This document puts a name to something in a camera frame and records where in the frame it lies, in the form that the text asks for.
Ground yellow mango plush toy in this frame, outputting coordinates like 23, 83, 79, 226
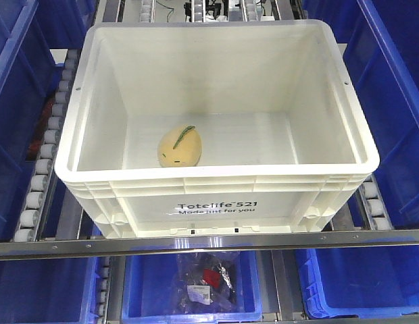
157, 126, 202, 167

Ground white plastic tote crate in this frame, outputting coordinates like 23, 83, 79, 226
55, 20, 380, 239

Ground plastic bagged parts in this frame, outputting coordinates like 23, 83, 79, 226
171, 252, 239, 315

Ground blue bin with bags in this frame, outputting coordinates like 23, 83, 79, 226
122, 251, 262, 323

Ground white roller track right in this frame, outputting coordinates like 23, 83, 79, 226
358, 175, 394, 231

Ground white roller track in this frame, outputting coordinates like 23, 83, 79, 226
358, 175, 394, 231
11, 49, 81, 243

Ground blue bin lower right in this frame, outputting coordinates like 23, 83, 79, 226
295, 245, 419, 319

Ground white roller track left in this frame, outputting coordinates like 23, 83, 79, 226
11, 49, 81, 243

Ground blue bin lower left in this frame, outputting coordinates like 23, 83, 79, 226
0, 257, 99, 323

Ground blue bin upper right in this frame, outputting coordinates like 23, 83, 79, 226
344, 1, 419, 227

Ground blue bin upper left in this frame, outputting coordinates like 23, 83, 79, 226
0, 1, 55, 240

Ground metal shelf rail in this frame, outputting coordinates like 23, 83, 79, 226
0, 229, 419, 261

